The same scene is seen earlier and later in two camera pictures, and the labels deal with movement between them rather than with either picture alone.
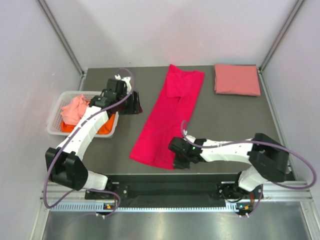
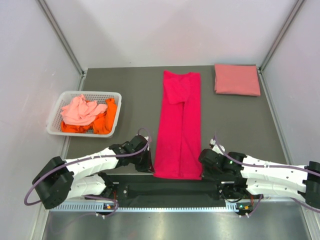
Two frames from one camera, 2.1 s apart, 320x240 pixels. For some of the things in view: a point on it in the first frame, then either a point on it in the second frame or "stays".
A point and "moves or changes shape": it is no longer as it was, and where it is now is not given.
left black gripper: x=135 y=108 to x=147 y=165
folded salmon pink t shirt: x=238 y=79 stays
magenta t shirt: x=168 y=117 moves or changes shape
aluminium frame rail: x=296 y=9 stays
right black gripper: x=179 y=164 to x=206 y=174
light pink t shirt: x=72 y=113 stays
